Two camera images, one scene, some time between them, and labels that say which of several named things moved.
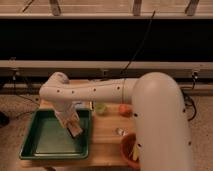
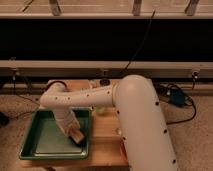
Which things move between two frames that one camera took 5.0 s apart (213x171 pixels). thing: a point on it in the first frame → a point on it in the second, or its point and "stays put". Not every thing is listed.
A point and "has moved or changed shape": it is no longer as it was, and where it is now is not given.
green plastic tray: [48, 138] stays put
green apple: [100, 108] stays put
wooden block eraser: [74, 131] has moved or changed shape
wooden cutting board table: [109, 123] stays put
